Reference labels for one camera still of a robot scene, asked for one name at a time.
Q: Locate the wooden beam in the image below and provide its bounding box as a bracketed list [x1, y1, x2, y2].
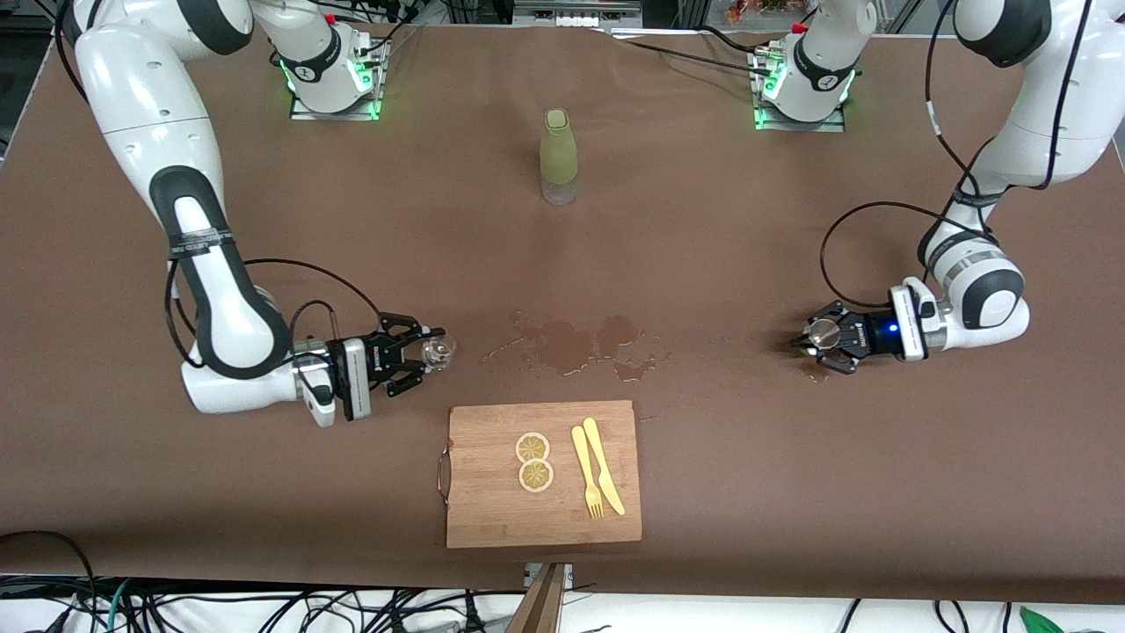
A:
[508, 563, 568, 633]

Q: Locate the black base cable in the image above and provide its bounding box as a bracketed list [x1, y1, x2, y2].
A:
[609, 25, 779, 80]

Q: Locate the wooden cutting board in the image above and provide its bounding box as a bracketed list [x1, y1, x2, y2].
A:
[437, 400, 643, 549]

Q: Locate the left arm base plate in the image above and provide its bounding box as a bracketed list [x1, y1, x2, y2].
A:
[751, 48, 849, 134]

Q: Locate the green bottle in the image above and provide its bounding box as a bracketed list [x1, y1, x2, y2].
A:
[539, 107, 579, 207]

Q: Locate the brown table cover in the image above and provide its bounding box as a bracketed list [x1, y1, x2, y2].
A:
[0, 16, 1125, 608]

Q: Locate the teal floor cable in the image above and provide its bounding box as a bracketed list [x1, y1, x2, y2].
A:
[104, 578, 134, 633]

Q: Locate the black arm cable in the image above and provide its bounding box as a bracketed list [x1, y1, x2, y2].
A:
[820, 0, 1095, 310]
[163, 255, 385, 372]

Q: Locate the yellow plastic knife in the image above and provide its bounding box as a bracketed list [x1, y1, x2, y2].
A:
[583, 418, 627, 517]

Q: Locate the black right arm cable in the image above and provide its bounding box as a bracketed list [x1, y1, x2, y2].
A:
[163, 255, 385, 372]

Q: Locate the grey metal rack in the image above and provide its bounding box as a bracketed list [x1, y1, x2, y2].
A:
[512, 0, 644, 33]

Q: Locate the small metal bracket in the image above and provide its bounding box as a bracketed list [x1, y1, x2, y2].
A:
[524, 563, 574, 592]

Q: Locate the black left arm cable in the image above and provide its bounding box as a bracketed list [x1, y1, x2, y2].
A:
[820, 0, 1095, 310]

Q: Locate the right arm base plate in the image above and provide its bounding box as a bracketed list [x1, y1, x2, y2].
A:
[288, 40, 388, 122]

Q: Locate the yellow plastic fork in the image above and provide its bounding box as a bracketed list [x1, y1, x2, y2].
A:
[571, 426, 606, 520]

